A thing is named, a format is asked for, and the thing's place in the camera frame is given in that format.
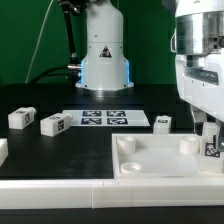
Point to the white sheet with tags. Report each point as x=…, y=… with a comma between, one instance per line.
x=111, y=118

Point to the white L-shaped obstacle fence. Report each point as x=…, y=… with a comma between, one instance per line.
x=115, y=192

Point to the white square tabletop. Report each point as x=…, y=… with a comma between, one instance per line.
x=143, y=156

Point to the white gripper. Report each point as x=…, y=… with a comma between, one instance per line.
x=203, y=95

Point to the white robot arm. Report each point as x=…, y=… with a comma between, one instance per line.
x=198, y=42

